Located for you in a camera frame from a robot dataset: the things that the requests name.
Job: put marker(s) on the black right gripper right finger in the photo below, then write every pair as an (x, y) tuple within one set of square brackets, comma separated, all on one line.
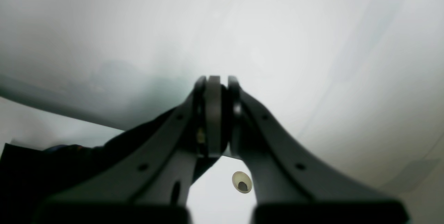
[(292, 185)]

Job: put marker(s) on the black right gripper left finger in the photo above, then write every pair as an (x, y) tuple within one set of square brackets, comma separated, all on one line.
[(152, 184)]

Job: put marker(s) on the black t-shirt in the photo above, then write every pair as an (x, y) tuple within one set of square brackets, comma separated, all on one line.
[(29, 176)]

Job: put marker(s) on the right table grommet hole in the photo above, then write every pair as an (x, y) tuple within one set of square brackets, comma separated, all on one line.
[(242, 182)]

